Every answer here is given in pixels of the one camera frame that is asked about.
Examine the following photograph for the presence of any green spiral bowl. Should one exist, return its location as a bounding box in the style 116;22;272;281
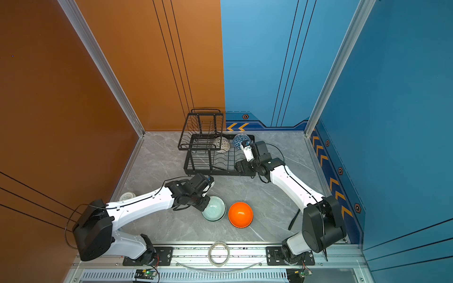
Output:
202;196;227;222

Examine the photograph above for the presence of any blue triangle patterned bowl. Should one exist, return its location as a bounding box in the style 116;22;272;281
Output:
232;133;251;150

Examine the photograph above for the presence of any brown patterned bowl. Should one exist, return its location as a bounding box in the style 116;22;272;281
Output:
212;136;231;153

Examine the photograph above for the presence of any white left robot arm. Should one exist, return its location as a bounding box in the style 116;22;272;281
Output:
71;173;215;266

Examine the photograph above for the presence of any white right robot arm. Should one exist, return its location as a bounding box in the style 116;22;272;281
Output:
235;141;347;265

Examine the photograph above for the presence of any orange bowl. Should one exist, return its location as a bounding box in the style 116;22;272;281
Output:
228;202;254;229

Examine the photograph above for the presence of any clear coiled tube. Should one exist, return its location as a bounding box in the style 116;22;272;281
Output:
208;241;231;268

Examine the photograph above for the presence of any left green circuit board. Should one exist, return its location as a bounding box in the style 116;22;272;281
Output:
134;269;160;283

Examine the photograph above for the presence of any green circuit board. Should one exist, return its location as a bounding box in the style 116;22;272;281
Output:
286;269;313;283
134;269;160;283

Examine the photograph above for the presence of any right green circuit board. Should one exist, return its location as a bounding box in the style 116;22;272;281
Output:
286;269;313;283

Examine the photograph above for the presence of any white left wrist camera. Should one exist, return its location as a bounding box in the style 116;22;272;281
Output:
205;175;214;187

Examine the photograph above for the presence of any black wire dish rack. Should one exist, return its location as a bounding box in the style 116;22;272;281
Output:
178;108;245;176

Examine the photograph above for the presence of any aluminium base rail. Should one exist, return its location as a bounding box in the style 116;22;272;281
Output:
64;242;374;283

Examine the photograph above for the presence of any aluminium corner post right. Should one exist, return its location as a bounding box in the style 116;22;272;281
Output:
304;0;376;138

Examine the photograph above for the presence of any aluminium corner post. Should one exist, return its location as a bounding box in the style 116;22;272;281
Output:
304;0;376;138
58;0;146;137

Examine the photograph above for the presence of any aluminium corner post left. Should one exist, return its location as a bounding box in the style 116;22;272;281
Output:
58;0;146;137

